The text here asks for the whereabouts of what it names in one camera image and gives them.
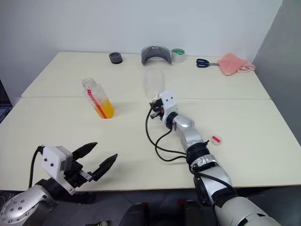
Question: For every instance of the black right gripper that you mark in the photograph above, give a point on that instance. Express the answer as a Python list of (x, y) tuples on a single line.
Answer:
[(158, 107)]

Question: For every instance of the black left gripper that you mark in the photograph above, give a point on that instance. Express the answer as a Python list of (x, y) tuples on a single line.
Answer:
[(75, 174)]

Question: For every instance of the clear wine glass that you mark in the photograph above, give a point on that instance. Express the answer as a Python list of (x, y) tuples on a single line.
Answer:
[(154, 81)]

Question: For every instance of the orange juice plastic bottle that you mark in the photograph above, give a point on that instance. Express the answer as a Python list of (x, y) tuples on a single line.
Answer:
[(101, 106)]

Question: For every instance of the white red-striped bottle cap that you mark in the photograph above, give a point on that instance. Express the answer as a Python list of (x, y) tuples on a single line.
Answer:
[(216, 140)]

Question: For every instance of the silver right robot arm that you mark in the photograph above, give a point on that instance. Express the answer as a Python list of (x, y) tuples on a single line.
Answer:
[(211, 179)]

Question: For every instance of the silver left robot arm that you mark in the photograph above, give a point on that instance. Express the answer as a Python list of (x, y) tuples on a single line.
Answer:
[(26, 202)]

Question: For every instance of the tape roll with green core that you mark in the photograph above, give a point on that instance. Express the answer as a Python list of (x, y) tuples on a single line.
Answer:
[(178, 57)]

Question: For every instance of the black round container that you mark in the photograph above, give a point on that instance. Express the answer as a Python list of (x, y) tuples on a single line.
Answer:
[(115, 58)]

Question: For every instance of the pink cloth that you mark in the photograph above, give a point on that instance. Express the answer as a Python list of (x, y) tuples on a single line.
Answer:
[(232, 64)]

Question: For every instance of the dark laptop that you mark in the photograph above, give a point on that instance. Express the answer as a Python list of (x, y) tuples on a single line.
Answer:
[(4, 101)]

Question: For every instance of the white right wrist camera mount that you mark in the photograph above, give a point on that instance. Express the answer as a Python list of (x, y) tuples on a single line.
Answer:
[(169, 101)]

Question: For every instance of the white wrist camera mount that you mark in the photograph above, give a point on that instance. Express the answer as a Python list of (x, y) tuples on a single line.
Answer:
[(53, 162), (169, 101)]

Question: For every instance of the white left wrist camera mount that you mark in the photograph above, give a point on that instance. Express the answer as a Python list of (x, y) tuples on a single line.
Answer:
[(53, 162)]

